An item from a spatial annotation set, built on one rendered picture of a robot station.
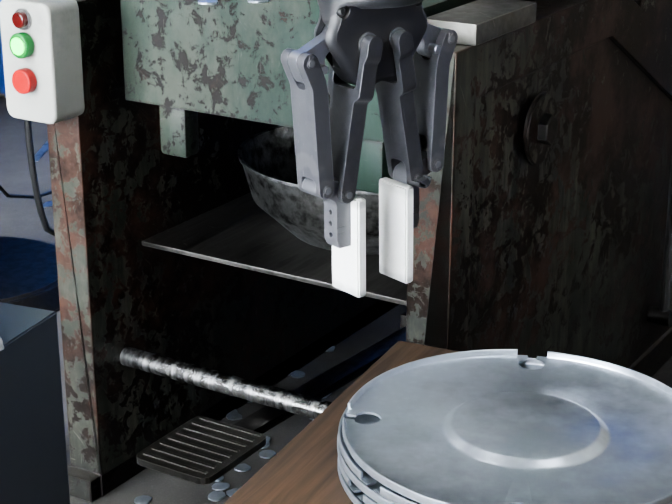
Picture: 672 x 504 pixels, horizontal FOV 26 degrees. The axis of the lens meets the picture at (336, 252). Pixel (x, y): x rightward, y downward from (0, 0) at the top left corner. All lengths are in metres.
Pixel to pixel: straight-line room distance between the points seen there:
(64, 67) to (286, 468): 0.63
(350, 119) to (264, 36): 0.64
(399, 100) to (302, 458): 0.35
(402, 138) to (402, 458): 0.27
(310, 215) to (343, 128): 0.75
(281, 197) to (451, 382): 0.54
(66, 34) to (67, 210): 0.22
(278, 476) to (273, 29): 0.57
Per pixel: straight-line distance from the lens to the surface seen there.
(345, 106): 0.96
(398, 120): 0.98
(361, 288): 0.99
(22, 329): 1.21
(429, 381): 1.24
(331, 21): 0.93
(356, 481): 1.11
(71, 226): 1.74
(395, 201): 1.00
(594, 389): 1.25
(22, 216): 2.92
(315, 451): 1.21
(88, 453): 1.86
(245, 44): 1.60
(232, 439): 1.64
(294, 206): 1.71
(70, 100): 1.66
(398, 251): 1.01
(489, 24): 1.44
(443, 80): 1.00
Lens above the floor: 0.91
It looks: 20 degrees down
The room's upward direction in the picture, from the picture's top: straight up
